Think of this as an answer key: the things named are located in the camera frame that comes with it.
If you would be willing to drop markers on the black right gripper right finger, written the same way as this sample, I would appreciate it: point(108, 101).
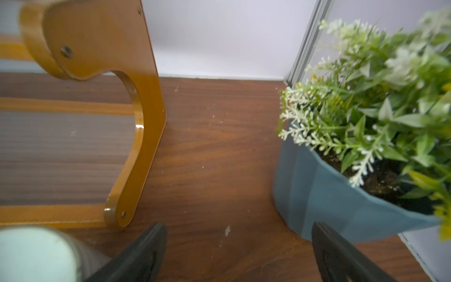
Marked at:
point(340, 261)

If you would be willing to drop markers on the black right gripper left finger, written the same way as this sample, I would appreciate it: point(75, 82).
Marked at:
point(139, 262)

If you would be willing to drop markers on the white-lid seed jar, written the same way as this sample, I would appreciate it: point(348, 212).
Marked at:
point(41, 254)

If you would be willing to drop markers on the orange wooden three-tier shelf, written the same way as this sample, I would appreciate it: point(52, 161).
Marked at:
point(82, 112)

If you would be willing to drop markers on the blue-grey plant pot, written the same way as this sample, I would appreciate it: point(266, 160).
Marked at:
point(307, 190)

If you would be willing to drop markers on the green artificial plant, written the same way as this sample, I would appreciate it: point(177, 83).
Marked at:
point(380, 113)

